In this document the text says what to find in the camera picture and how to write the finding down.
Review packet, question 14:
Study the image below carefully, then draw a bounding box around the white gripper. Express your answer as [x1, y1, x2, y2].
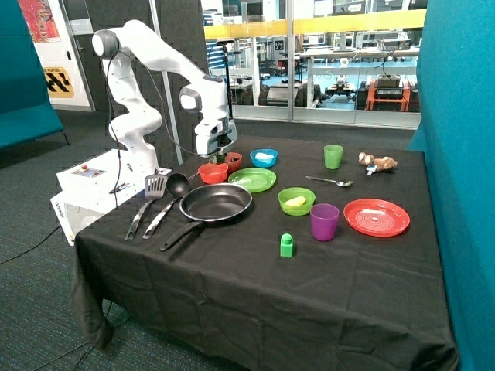
[194, 117, 237, 163]

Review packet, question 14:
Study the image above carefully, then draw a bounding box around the green toy capsicum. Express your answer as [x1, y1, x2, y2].
[214, 153, 225, 164]

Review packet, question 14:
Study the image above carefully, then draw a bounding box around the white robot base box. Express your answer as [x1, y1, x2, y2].
[49, 148, 172, 247]

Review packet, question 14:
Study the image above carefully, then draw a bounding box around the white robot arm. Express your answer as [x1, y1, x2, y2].
[92, 19, 237, 175]

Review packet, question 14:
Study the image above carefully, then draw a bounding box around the green plate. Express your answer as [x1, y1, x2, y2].
[228, 168, 277, 193]

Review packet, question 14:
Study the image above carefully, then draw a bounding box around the red plate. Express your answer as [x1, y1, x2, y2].
[343, 199, 410, 237]

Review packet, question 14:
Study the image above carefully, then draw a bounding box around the rear red bowl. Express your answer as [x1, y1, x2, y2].
[224, 151, 243, 174]

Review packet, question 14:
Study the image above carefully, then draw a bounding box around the red bowl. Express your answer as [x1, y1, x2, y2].
[224, 151, 243, 174]
[198, 163, 229, 185]

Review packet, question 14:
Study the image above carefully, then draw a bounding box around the front red bowl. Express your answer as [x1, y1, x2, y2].
[198, 163, 229, 185]

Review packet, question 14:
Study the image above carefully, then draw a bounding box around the white toy food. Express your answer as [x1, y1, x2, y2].
[254, 152, 273, 161]

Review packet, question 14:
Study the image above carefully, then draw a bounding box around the blue bowl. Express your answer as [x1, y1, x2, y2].
[250, 148, 278, 168]

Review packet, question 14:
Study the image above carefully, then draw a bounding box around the black frying pan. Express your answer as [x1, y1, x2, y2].
[159, 183, 252, 252]

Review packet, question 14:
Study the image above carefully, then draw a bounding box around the black ladle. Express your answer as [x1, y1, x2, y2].
[142, 173, 189, 240]

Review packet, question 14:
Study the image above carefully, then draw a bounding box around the black slotted spatula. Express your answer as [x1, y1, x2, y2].
[125, 174, 168, 241]

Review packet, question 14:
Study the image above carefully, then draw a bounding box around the green bowl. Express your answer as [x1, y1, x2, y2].
[278, 187, 316, 216]

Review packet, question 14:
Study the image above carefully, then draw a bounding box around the yellow toy food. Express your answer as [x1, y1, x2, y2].
[285, 196, 306, 207]

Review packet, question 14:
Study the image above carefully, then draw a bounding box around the green toy block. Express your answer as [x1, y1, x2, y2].
[279, 233, 294, 257]

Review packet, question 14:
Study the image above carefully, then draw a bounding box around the black tripod stand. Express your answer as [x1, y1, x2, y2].
[216, 38, 234, 119]

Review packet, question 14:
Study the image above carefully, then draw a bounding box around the green cup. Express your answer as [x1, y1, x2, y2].
[323, 145, 343, 170]

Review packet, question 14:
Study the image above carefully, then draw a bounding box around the black tablecloth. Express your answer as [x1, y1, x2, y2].
[70, 136, 459, 370]

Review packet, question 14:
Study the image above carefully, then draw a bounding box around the purple cup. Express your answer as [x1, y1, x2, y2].
[310, 203, 340, 241]

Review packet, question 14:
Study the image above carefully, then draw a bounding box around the metal spoon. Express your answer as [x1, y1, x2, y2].
[306, 175, 353, 187]

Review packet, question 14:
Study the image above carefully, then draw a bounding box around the brown plush toy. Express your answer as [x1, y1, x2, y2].
[358, 152, 398, 176]

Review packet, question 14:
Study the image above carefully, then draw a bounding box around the yellow black sign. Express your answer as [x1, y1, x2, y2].
[43, 66, 74, 99]

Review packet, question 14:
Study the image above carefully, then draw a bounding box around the teal sofa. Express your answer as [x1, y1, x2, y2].
[0, 0, 64, 148]

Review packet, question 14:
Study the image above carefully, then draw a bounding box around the teal partition panel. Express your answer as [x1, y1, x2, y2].
[409, 1, 494, 370]

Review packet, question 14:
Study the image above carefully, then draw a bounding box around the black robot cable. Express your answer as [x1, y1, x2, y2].
[105, 49, 206, 194]

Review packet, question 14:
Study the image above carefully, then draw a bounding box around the red wall poster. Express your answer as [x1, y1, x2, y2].
[18, 0, 61, 43]

